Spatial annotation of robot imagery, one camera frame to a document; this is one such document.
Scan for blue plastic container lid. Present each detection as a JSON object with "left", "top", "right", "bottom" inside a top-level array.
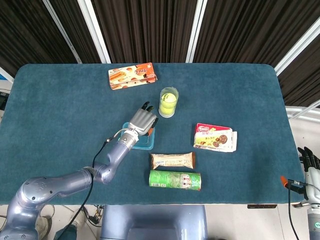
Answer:
[{"left": 120, "top": 121, "right": 156, "bottom": 151}]

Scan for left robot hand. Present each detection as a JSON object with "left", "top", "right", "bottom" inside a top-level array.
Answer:
[{"left": 128, "top": 101, "right": 160, "bottom": 137}]

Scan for clear plastic container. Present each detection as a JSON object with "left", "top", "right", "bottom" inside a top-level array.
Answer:
[{"left": 120, "top": 121, "right": 156, "bottom": 151}]

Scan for green chip can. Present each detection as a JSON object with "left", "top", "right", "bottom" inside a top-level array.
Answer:
[{"left": 148, "top": 169, "right": 202, "bottom": 192}]

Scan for white metal rack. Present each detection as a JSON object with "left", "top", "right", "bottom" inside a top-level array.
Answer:
[{"left": 285, "top": 99, "right": 320, "bottom": 123}]

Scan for beige snack wrapper packet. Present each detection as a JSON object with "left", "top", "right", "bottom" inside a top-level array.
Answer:
[{"left": 150, "top": 151, "right": 196, "bottom": 170}]

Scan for black power plug cables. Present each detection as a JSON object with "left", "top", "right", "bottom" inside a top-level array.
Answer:
[{"left": 86, "top": 204, "right": 105, "bottom": 227}]

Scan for dark brown curtain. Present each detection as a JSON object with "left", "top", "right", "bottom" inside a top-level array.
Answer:
[{"left": 0, "top": 0, "right": 320, "bottom": 108}]

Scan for wide white frame post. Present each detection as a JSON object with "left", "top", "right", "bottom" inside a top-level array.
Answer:
[{"left": 77, "top": 0, "right": 112, "bottom": 64}]

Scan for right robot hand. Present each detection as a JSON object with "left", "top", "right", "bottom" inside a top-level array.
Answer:
[{"left": 279, "top": 146, "right": 320, "bottom": 205}]

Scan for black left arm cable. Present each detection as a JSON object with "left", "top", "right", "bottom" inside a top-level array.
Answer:
[{"left": 63, "top": 128, "right": 128, "bottom": 235}]

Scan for slanted white frame beam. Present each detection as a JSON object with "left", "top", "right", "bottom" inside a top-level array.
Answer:
[{"left": 274, "top": 21, "right": 320, "bottom": 77}]

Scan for black table control panel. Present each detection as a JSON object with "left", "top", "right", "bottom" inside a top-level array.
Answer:
[{"left": 247, "top": 204, "right": 278, "bottom": 209}]

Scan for thin grey frame post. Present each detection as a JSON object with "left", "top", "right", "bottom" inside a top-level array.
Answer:
[{"left": 42, "top": 0, "right": 83, "bottom": 64}]

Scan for white sneaker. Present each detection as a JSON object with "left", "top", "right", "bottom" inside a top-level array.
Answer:
[
  {"left": 36, "top": 215, "right": 53, "bottom": 238},
  {"left": 72, "top": 211, "right": 86, "bottom": 226}
]

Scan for red and cream cookie box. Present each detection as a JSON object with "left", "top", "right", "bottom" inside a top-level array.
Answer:
[{"left": 193, "top": 122, "right": 238, "bottom": 153}]

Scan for black right hand cable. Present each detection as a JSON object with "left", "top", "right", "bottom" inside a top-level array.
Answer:
[{"left": 286, "top": 185, "right": 300, "bottom": 240}]

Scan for blue robot torso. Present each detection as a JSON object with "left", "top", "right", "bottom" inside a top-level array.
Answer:
[{"left": 99, "top": 204, "right": 209, "bottom": 240}]

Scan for yellow tennis ball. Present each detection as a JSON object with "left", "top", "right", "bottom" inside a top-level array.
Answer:
[
  {"left": 160, "top": 91, "right": 178, "bottom": 108},
  {"left": 159, "top": 104, "right": 177, "bottom": 117}
]

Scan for blue jeans leg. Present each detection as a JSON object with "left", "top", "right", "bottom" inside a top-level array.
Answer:
[{"left": 53, "top": 223, "right": 85, "bottom": 240}]

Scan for teal table cloth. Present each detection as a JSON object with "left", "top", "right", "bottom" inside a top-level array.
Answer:
[{"left": 0, "top": 62, "right": 305, "bottom": 206}]

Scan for orange biscuit box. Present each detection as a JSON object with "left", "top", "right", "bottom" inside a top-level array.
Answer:
[{"left": 108, "top": 62, "right": 158, "bottom": 91}]

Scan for clear tennis ball tube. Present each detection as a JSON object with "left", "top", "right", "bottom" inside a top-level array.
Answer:
[{"left": 158, "top": 86, "right": 180, "bottom": 118}]

